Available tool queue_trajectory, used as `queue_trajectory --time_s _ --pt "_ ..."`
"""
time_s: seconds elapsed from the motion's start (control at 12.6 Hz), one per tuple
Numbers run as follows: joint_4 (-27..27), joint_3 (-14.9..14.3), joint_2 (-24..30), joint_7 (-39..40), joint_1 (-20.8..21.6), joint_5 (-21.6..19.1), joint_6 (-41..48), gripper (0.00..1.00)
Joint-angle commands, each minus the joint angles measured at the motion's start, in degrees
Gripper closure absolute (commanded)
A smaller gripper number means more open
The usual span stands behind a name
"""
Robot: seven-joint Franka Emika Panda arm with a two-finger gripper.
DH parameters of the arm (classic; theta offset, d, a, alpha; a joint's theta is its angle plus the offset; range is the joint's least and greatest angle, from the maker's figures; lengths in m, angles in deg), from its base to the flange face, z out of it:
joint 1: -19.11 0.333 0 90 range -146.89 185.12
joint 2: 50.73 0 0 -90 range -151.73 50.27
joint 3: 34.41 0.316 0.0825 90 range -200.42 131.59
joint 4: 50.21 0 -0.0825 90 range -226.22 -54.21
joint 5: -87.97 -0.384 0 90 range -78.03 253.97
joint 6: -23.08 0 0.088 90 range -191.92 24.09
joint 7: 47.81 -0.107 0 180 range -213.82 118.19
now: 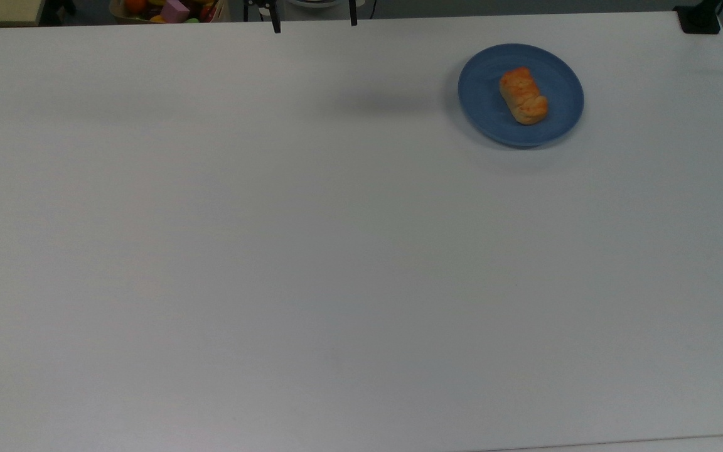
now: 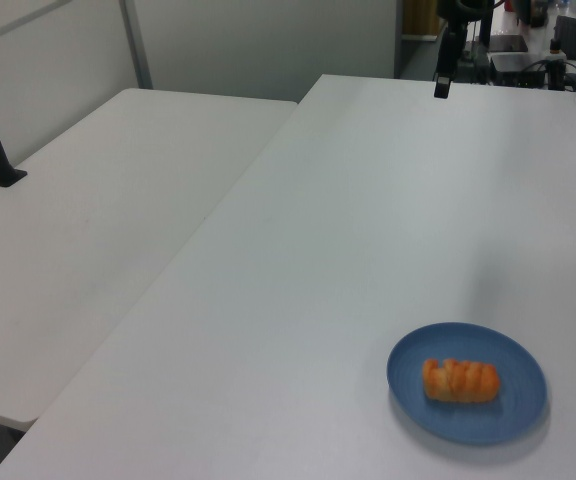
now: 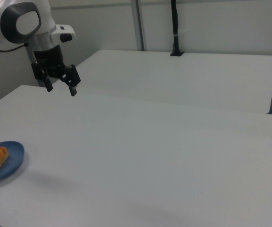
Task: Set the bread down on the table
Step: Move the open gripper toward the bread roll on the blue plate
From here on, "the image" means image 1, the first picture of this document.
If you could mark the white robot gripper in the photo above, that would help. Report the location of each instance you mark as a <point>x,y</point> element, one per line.
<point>314,2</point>

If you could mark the orange-brown bread roll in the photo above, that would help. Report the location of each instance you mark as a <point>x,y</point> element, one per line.
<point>523,96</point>

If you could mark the pink toy block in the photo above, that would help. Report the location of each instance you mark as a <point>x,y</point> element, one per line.
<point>175,10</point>

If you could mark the basket of toy food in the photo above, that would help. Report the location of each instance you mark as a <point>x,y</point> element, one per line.
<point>148,14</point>

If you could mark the blue round plate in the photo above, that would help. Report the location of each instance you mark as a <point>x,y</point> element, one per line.
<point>484,94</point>

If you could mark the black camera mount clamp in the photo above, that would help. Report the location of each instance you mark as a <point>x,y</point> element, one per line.
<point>699,19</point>

